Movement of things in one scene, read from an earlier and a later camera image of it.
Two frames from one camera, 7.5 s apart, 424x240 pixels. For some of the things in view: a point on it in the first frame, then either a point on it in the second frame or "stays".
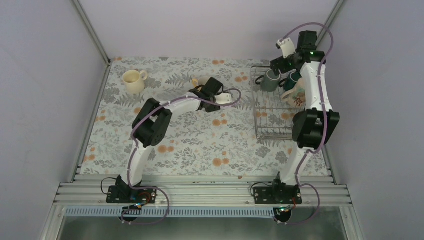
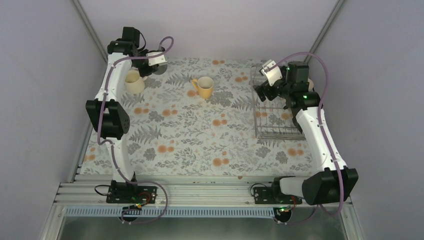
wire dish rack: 273,117 stays
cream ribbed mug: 134,80 stays
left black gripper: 212,109 -> 143,72
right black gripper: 275,65 -> 263,87
